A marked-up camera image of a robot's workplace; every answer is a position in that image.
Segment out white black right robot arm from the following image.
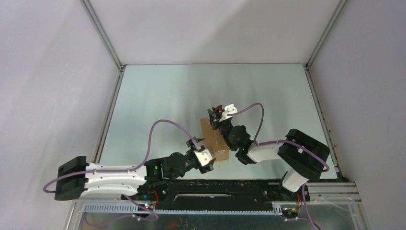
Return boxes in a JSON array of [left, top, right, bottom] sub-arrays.
[[207, 106, 330, 200]]

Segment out aluminium frame post right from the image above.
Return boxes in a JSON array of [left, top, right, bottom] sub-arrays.
[[305, 0, 349, 69]]

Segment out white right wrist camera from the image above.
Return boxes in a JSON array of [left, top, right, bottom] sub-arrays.
[[220, 103, 238, 122]]

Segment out aluminium frame post left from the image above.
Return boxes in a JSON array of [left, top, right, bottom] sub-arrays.
[[80, 0, 124, 72]]

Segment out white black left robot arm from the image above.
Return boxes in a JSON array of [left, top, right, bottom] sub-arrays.
[[54, 140, 215, 201]]

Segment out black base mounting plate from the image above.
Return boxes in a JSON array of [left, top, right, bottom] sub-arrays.
[[131, 180, 310, 211]]

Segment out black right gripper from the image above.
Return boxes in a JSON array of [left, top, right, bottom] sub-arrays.
[[208, 107, 235, 150]]

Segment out red black utility knife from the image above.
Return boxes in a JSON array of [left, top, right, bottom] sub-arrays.
[[213, 106, 223, 115]]

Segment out aluminium frame post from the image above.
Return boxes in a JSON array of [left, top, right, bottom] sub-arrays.
[[80, 0, 124, 72], [305, 0, 349, 69]]

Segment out grey cable duct rail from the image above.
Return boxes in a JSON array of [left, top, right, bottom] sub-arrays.
[[82, 203, 282, 215]]

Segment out brown cardboard express box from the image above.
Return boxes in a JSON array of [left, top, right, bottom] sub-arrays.
[[200, 117, 230, 161]]

